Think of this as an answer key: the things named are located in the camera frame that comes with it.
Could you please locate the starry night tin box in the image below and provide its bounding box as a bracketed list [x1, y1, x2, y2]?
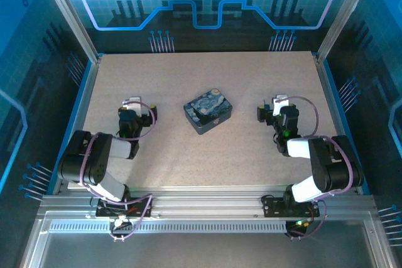
[183, 88, 234, 136]

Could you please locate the aluminium side rail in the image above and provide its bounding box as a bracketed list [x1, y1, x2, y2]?
[313, 54, 362, 193]
[52, 56, 102, 195]

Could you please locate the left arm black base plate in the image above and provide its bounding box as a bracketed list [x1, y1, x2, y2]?
[95, 197, 154, 218]

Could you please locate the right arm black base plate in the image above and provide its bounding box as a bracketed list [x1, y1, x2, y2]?
[261, 195, 321, 218]

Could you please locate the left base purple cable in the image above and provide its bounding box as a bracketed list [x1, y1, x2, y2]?
[108, 194, 155, 242]

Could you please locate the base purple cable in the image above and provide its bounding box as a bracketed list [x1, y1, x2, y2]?
[108, 194, 155, 242]
[285, 198, 328, 241]

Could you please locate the aluminium mounting rail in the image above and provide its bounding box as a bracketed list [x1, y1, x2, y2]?
[39, 185, 376, 220]

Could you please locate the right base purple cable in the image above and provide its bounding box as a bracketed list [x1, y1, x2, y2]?
[285, 198, 328, 241]

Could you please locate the slotted grey cable duct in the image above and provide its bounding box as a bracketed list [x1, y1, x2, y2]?
[49, 220, 288, 234]

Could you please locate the aluminium frame post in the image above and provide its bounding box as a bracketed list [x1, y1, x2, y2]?
[315, 0, 379, 63]
[35, 0, 104, 63]

